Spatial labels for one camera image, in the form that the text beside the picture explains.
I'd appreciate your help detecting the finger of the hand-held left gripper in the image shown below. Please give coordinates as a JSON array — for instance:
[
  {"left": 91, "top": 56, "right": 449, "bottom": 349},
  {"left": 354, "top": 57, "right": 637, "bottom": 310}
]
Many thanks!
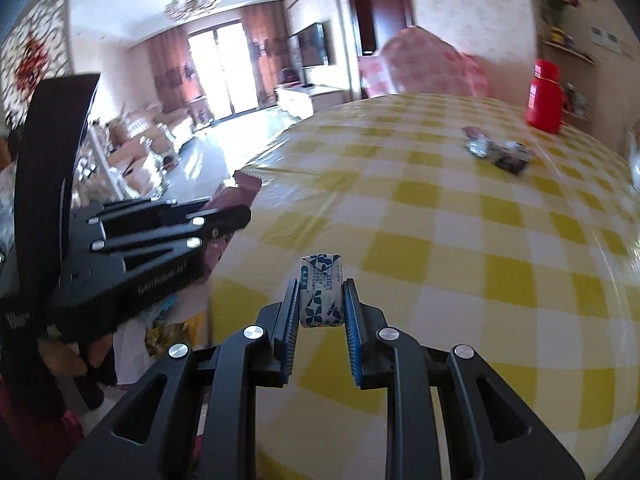
[
  {"left": 75, "top": 198, "right": 252, "bottom": 239},
  {"left": 90, "top": 236, "right": 205, "bottom": 262}
]

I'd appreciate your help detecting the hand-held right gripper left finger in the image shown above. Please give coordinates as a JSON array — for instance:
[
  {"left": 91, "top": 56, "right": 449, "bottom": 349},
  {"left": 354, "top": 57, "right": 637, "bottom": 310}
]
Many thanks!
[{"left": 57, "top": 280, "right": 302, "bottom": 480}]

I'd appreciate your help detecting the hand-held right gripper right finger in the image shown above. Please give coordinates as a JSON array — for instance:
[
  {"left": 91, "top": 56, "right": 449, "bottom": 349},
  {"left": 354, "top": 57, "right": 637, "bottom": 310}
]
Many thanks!
[{"left": 342, "top": 280, "right": 586, "bottom": 480}]

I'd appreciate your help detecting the blue white candy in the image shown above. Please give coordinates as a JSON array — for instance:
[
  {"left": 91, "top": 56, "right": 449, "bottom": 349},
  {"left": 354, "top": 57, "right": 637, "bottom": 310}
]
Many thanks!
[{"left": 300, "top": 254, "right": 347, "bottom": 330}]

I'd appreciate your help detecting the person's left hand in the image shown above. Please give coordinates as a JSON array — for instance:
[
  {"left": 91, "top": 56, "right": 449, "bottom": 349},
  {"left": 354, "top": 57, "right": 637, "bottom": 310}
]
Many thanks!
[{"left": 39, "top": 332, "right": 117, "bottom": 376}]

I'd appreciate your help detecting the beige sofa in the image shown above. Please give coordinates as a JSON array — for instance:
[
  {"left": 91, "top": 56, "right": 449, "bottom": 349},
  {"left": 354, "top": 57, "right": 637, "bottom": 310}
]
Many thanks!
[{"left": 106, "top": 102, "right": 194, "bottom": 197}]

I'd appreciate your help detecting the yellow snack bag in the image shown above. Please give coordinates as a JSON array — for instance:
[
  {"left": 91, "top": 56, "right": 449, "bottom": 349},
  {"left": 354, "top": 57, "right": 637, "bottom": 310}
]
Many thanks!
[{"left": 144, "top": 310, "right": 207, "bottom": 357}]

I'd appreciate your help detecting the brown curtain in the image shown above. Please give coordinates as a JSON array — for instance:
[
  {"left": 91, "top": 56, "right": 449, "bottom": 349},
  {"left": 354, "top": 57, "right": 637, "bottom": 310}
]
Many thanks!
[
  {"left": 242, "top": 2, "right": 292, "bottom": 109},
  {"left": 146, "top": 26, "right": 207, "bottom": 112}
]

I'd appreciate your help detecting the white television cabinet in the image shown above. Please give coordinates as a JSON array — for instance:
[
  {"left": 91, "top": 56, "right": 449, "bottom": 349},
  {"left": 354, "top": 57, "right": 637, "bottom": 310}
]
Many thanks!
[{"left": 274, "top": 82, "right": 352, "bottom": 122}]

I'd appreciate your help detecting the crystal chandelier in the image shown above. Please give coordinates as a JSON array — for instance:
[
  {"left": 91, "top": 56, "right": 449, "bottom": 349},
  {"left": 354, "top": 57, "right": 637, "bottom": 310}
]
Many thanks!
[{"left": 164, "top": 0, "right": 224, "bottom": 21}]

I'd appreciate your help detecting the silver wrapped candy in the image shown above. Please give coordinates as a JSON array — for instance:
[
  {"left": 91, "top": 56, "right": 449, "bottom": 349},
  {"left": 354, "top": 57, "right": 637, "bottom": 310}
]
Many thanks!
[{"left": 467, "top": 137, "right": 495, "bottom": 159}]

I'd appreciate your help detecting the dark wrapped candy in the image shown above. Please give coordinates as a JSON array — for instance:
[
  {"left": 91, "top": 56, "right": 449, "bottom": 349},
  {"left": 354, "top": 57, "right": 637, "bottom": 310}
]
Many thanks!
[{"left": 494, "top": 142, "right": 532, "bottom": 176}]

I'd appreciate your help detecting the pink chair cover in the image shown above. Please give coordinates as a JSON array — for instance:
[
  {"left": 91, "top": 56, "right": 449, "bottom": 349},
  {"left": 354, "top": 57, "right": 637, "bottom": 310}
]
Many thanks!
[{"left": 357, "top": 25, "right": 491, "bottom": 101}]

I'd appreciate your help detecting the dark wooden door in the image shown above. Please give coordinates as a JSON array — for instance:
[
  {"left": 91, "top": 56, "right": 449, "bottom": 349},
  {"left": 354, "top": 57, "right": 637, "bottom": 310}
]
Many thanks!
[{"left": 344, "top": 0, "right": 417, "bottom": 57}]

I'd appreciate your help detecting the red thermos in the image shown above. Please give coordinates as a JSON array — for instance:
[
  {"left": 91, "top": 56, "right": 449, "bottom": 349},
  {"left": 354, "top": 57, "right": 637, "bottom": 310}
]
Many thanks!
[{"left": 525, "top": 58, "right": 571, "bottom": 135}]

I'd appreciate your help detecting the wooden corner shelf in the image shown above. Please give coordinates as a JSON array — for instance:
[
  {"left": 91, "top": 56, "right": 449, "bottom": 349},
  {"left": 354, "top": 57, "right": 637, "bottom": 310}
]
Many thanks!
[{"left": 542, "top": 37, "right": 598, "bottom": 122}]

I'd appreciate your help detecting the red white wall art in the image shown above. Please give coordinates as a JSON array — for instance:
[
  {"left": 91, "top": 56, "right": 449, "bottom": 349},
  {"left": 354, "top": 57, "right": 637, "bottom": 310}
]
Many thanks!
[{"left": 0, "top": 9, "right": 69, "bottom": 127}]

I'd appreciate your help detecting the wall television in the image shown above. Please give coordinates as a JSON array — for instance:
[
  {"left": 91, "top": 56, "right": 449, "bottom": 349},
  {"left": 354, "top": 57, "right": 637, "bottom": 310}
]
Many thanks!
[{"left": 298, "top": 21, "right": 331, "bottom": 69}]

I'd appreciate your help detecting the white wall switch panel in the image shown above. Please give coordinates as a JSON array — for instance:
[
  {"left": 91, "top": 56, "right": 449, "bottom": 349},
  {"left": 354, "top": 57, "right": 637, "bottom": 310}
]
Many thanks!
[{"left": 589, "top": 27, "right": 624, "bottom": 52}]

